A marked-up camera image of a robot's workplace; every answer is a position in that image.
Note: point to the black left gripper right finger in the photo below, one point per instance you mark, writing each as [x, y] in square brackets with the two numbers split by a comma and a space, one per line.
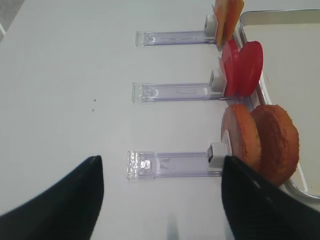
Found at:
[257, 210]

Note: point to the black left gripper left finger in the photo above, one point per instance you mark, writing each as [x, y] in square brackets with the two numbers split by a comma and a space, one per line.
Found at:
[66, 211]

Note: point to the bread slice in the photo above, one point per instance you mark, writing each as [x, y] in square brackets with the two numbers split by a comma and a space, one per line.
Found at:
[243, 134]
[280, 145]

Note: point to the clear bread pusher rack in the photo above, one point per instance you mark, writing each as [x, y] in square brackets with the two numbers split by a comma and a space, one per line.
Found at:
[152, 165]

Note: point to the clear tomato pusher rack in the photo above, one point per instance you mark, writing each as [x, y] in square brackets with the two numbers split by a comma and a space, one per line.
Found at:
[212, 90]

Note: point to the rear red tomato slice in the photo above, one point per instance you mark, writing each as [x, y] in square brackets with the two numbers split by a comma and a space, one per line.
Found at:
[230, 64]

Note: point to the clear cheese pusher rack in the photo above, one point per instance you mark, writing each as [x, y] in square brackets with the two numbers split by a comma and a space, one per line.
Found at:
[205, 36]

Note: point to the rear orange cheese slice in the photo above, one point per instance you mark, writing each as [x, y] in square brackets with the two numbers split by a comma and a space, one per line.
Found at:
[220, 11]

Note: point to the white metal tray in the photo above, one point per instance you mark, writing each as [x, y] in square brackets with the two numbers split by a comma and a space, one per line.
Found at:
[291, 78]

